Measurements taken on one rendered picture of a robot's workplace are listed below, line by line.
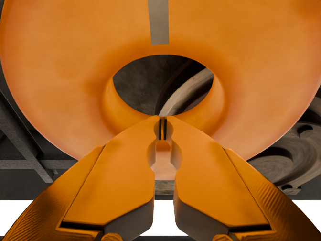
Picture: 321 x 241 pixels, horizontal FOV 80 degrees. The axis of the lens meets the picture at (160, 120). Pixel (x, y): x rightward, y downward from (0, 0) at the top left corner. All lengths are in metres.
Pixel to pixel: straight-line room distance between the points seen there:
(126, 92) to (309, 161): 0.47
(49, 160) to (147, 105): 5.40
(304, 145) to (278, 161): 0.06
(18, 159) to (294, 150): 6.18
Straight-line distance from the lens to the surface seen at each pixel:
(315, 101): 0.44
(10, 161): 6.49
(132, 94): 0.58
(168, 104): 0.40
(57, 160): 5.82
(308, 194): 9.31
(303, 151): 0.49
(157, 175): 0.16
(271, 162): 0.45
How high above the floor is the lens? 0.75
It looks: 44 degrees up
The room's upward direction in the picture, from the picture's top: 180 degrees counter-clockwise
